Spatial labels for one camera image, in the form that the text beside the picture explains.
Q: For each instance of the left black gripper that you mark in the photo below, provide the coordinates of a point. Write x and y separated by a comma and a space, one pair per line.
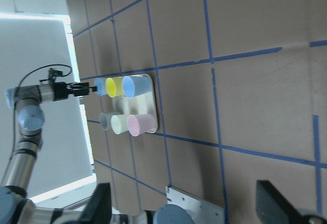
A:
61, 91

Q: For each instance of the cream serving tray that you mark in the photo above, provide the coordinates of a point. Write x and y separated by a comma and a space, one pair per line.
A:
142, 104

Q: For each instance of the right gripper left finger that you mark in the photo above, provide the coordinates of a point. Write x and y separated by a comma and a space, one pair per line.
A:
98, 209

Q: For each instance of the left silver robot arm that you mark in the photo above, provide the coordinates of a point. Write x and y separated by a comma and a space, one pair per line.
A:
25, 101

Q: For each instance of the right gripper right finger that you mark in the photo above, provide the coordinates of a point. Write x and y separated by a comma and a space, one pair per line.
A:
272, 207

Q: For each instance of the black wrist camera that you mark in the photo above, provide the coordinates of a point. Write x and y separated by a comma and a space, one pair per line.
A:
53, 74

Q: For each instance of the yellow ikea cup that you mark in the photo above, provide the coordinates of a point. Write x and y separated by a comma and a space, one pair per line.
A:
114, 86

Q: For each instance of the cream ikea cup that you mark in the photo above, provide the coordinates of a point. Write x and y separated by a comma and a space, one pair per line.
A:
119, 123

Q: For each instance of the grey ikea cup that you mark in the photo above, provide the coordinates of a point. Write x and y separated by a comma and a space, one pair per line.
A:
105, 119

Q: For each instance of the light blue ikea cup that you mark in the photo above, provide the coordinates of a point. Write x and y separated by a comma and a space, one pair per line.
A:
100, 84

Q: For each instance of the pink ikea cup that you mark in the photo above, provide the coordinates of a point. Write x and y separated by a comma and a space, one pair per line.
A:
141, 123

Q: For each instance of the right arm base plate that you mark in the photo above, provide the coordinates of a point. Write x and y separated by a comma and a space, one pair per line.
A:
201, 211

